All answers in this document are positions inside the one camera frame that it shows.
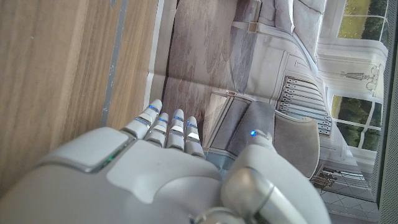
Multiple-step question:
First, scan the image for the printed room backdrop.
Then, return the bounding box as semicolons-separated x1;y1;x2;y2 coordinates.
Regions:
142;0;389;218

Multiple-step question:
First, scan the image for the grey perforated panel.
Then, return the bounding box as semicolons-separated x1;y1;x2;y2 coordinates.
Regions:
371;0;398;224

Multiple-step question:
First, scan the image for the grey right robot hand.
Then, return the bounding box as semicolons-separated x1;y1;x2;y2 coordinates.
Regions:
0;98;332;224

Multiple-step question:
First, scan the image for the grey tape table outline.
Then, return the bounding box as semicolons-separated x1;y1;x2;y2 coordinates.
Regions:
99;0;129;128

